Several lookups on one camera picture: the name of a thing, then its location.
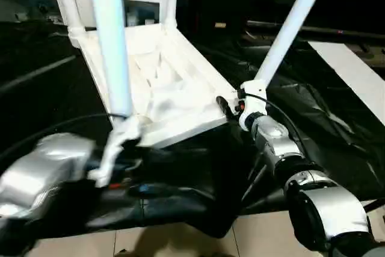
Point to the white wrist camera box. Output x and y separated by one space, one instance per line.
117 148
252 103

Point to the white flat panel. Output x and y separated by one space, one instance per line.
355 73

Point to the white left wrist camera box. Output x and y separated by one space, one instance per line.
117 148

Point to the white plastic table top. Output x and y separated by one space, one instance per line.
174 82

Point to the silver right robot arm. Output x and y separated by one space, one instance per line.
289 161

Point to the small yellow label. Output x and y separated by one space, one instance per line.
221 25

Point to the black plastic mat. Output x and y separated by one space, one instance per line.
325 124

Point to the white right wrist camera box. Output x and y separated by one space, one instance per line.
252 103

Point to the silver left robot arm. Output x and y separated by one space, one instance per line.
42 173

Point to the dark horizontal rail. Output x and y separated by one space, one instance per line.
313 28

